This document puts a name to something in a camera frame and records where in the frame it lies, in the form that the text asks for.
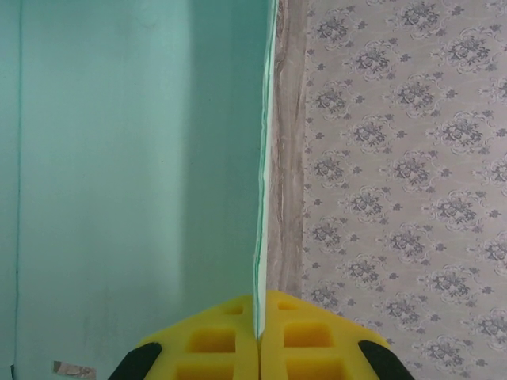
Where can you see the light teal paper box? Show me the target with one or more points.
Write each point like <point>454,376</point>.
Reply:
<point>119,158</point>

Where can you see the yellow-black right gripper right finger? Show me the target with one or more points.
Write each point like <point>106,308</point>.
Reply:
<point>309,332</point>

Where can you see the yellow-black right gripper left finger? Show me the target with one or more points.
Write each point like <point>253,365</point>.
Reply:
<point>222,328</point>

